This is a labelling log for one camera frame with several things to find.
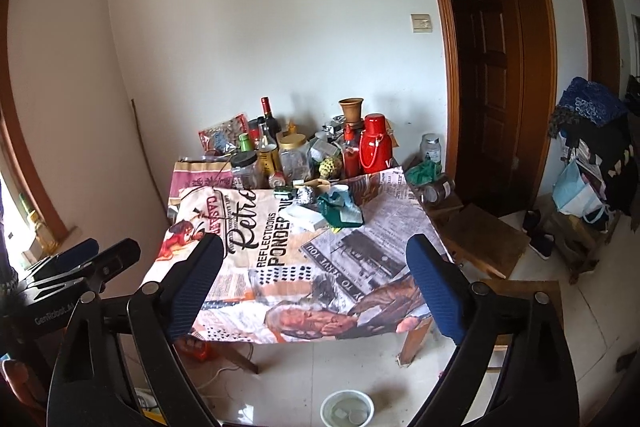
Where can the white bowl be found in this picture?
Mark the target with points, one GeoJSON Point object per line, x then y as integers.
{"type": "Point", "coordinates": [346, 409]}

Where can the glass jar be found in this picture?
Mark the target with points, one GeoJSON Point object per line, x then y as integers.
{"type": "Point", "coordinates": [430, 149]}

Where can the black shoe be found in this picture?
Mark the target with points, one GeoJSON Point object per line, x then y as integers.
{"type": "Point", "coordinates": [542, 244]}
{"type": "Point", "coordinates": [532, 219]}

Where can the printed tablecloth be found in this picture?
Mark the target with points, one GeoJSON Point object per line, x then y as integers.
{"type": "Point", "coordinates": [280, 267]}

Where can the foil ball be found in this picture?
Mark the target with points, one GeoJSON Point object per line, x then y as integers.
{"type": "Point", "coordinates": [305, 194]}

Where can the brown window frame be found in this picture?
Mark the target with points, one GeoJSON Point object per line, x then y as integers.
{"type": "Point", "coordinates": [25, 157]}

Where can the black clothing pile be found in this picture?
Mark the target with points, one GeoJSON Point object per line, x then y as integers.
{"type": "Point", "coordinates": [605, 157]}

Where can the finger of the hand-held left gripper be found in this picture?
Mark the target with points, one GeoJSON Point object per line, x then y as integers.
{"type": "Point", "coordinates": [75, 253]}
{"type": "Point", "coordinates": [117, 255]}

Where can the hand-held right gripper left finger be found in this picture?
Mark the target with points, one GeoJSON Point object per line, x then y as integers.
{"type": "Point", "coordinates": [192, 292]}

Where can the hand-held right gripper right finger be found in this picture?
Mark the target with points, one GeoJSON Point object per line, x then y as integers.
{"type": "Point", "coordinates": [440, 292]}

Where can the blue patterned cloth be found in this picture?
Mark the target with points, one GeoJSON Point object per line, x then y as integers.
{"type": "Point", "coordinates": [590, 102]}

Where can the brown door frame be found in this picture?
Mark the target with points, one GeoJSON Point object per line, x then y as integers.
{"type": "Point", "coordinates": [582, 7]}
{"type": "Point", "coordinates": [447, 32]}

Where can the red packet of nuts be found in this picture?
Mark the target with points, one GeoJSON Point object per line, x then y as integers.
{"type": "Point", "coordinates": [220, 137]}

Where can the beige light switch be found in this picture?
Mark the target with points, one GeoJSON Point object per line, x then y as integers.
{"type": "Point", "coordinates": [421, 23]}

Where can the orange-cap squeeze bottle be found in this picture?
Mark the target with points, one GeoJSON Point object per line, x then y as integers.
{"type": "Point", "coordinates": [291, 127]}

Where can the crumpled foil sheet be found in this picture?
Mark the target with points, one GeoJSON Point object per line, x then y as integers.
{"type": "Point", "coordinates": [330, 127]}

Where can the light blue plastic bag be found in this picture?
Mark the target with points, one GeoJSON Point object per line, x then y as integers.
{"type": "Point", "coordinates": [575, 197]}

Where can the green custard apple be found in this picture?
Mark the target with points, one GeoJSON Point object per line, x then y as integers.
{"type": "Point", "coordinates": [330, 167]}

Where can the pink printed paper bag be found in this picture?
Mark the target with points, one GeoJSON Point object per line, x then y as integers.
{"type": "Point", "coordinates": [200, 179]}

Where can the red thermos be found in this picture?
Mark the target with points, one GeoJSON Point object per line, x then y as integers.
{"type": "Point", "coordinates": [376, 144]}

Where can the kraft paper bag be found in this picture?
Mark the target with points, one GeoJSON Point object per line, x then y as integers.
{"type": "Point", "coordinates": [320, 183]}

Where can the dark wine bottle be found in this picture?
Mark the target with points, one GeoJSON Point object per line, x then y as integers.
{"type": "Point", "coordinates": [270, 117]}

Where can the dark wooden door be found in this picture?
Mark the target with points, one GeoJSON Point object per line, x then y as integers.
{"type": "Point", "coordinates": [480, 57]}

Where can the green plastic bag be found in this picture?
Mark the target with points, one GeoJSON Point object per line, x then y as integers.
{"type": "Point", "coordinates": [422, 172]}

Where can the orange plastic bag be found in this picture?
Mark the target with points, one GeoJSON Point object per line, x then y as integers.
{"type": "Point", "coordinates": [195, 349]}

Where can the black-lid plastic jar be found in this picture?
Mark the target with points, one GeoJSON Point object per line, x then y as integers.
{"type": "Point", "coordinates": [247, 169]}

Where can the clear plastic container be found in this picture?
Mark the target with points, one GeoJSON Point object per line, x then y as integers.
{"type": "Point", "coordinates": [322, 149]}

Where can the green crumpled wrapper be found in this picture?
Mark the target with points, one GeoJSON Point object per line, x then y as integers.
{"type": "Point", "coordinates": [340, 209]}

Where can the small wooden stool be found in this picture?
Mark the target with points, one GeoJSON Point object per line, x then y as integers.
{"type": "Point", "coordinates": [482, 237]}

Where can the red sauce squeeze bottle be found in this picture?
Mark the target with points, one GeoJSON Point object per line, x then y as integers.
{"type": "Point", "coordinates": [350, 157]}

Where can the white paper box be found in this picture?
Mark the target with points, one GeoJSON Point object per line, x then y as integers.
{"type": "Point", "coordinates": [310, 217]}

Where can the clear plastic jar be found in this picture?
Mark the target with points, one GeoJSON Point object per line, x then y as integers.
{"type": "Point", "coordinates": [435, 192]}

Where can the clear yellow-label sauce bottle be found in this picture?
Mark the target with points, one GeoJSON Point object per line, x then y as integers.
{"type": "Point", "coordinates": [267, 154]}

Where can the person's left forearm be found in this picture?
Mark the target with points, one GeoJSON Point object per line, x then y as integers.
{"type": "Point", "coordinates": [20, 384]}

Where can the terracotta cup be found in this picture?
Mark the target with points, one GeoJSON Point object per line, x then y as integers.
{"type": "Point", "coordinates": [351, 109]}

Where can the low wooden stool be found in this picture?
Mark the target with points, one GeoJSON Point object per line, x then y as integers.
{"type": "Point", "coordinates": [575, 247]}

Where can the gold-lid plastic jar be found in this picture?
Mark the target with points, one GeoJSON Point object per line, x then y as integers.
{"type": "Point", "coordinates": [295, 157]}

